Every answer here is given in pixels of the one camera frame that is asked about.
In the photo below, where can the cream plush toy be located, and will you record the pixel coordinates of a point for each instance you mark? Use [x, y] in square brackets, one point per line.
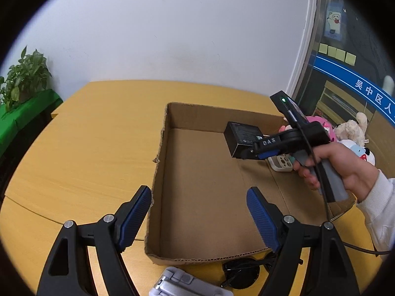
[354, 130]

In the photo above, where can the white sleeve forearm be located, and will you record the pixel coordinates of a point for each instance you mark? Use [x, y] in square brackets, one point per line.
[379, 212]

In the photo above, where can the person right hand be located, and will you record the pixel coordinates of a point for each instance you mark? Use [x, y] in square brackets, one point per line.
[358, 176]

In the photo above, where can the black sunglasses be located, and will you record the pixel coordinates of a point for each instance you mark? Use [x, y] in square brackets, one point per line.
[243, 273]

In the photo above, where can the green covered side table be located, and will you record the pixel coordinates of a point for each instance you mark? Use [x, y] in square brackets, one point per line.
[15, 120]

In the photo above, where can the grey folding phone stand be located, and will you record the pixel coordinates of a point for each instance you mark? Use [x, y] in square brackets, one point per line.
[177, 282]

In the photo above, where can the black product box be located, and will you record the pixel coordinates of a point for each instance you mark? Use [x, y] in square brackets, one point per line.
[240, 137]

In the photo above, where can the cardboard box tray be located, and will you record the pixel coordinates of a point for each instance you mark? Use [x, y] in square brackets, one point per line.
[199, 212]

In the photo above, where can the potted green plant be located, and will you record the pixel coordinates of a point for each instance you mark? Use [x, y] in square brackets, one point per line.
[24, 79]

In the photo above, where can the pink teal plush toy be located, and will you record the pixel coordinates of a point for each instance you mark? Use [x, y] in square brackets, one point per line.
[284, 128]

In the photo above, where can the blue plush toy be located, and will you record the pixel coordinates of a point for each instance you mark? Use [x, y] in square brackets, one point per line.
[359, 151]

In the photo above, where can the yellow sticky notes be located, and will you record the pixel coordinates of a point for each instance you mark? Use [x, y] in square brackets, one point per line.
[337, 53]

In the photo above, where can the white phone case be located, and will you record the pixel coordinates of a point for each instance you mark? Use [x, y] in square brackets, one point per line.
[281, 163]

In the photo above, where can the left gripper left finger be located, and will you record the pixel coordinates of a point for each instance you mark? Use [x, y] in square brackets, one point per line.
[67, 270]

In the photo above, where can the white dog plush toy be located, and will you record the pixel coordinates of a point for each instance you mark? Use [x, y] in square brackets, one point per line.
[369, 153]

